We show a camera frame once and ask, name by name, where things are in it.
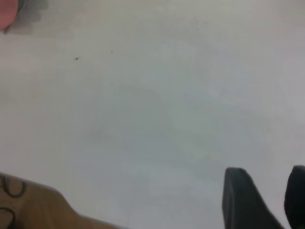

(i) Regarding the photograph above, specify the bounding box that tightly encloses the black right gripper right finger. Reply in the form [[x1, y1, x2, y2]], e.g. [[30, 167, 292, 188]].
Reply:
[[284, 165, 305, 229]]

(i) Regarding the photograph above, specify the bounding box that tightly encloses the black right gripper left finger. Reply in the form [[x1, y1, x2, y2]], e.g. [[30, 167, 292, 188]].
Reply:
[[222, 167, 285, 229]]

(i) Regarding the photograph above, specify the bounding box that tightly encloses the pink round plate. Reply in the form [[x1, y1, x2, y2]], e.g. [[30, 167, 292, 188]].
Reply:
[[0, 0, 20, 31]]

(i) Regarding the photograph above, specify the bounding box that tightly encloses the black floor cable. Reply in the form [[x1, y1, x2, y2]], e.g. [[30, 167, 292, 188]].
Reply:
[[0, 207, 17, 229], [0, 175, 26, 198]]

